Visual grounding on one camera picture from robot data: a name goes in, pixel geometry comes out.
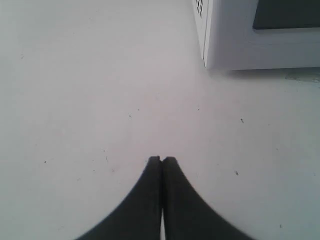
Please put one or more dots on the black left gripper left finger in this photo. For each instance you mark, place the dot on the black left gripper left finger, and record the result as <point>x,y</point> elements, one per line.
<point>139,215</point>

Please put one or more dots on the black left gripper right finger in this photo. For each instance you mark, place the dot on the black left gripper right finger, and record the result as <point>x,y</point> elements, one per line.
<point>186,215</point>

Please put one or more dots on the white Midea microwave body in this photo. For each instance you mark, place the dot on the white Midea microwave body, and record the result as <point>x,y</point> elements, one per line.
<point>205,30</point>

